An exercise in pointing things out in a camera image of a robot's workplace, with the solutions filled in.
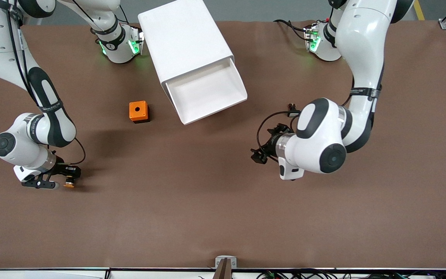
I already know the white table edge rail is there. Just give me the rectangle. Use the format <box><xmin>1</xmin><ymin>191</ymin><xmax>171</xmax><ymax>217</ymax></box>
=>
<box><xmin>0</xmin><ymin>267</ymin><xmax>446</xmax><ymax>279</ymax></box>

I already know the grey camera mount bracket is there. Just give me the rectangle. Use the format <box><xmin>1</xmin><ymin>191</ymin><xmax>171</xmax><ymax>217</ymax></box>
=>
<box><xmin>213</xmin><ymin>256</ymin><xmax>237</xmax><ymax>279</ymax></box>

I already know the white plastic drawer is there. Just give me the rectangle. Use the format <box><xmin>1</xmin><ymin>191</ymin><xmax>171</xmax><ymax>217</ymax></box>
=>
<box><xmin>165</xmin><ymin>58</ymin><xmax>248</xmax><ymax>125</ymax></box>

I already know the black arm base cable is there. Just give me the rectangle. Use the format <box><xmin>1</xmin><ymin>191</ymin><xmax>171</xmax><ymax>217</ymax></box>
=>
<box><xmin>273</xmin><ymin>19</ymin><xmax>310</xmax><ymax>41</ymax></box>

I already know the orange button enclosure box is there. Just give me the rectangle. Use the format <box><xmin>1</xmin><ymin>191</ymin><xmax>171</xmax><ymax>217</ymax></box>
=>
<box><xmin>129</xmin><ymin>101</ymin><xmax>150</xmax><ymax>124</ymax></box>

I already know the white drawer cabinet shell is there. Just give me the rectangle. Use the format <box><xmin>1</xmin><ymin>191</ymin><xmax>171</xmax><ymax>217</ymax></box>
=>
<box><xmin>138</xmin><ymin>0</ymin><xmax>235</xmax><ymax>90</ymax></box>

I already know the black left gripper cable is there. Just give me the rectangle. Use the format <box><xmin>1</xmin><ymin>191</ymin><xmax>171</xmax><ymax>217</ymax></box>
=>
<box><xmin>257</xmin><ymin>76</ymin><xmax>357</xmax><ymax>159</ymax></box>

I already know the brown table mat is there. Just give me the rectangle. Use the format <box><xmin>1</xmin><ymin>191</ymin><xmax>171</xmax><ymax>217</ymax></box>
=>
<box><xmin>0</xmin><ymin>19</ymin><xmax>446</xmax><ymax>270</ymax></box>

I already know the bundle of black cables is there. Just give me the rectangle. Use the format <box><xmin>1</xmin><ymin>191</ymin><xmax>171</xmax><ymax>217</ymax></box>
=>
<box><xmin>256</xmin><ymin>270</ymin><xmax>446</xmax><ymax>279</ymax></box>

